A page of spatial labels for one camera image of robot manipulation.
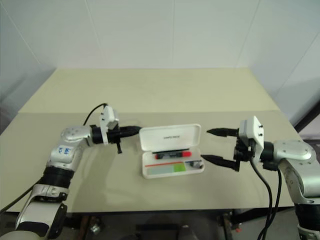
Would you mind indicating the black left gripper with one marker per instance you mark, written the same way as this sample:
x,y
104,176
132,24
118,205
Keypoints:
x,y
115,135

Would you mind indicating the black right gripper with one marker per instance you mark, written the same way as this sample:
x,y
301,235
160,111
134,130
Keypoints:
x,y
242,150

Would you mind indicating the black marker red cap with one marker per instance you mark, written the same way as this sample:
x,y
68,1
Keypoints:
x,y
172,155

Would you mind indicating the pale green eraser stick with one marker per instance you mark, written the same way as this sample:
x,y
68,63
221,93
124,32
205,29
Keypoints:
x,y
166,169

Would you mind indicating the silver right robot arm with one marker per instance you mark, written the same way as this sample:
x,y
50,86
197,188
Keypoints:
x,y
295,152

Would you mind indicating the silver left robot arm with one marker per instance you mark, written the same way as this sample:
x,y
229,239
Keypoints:
x,y
75,133

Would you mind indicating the white hinged pencil case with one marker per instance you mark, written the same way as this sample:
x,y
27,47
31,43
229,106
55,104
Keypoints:
x,y
170,136

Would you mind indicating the black slanted stand pole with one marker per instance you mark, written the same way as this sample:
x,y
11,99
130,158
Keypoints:
x,y
310,113

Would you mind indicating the silver metal fitting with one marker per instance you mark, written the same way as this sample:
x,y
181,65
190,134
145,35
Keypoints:
x,y
94,229

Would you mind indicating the pale grey robot torso shell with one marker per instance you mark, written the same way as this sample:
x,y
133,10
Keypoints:
x,y
17,235

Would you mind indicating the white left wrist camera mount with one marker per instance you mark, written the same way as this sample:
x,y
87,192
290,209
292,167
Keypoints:
x,y
108,120

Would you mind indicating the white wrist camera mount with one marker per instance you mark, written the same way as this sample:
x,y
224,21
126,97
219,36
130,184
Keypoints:
x,y
252,128
108,120

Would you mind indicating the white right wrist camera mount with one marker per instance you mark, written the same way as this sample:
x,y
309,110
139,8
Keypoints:
x,y
252,128

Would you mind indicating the black bracket with red mark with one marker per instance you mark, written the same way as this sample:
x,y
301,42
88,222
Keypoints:
x,y
241,220

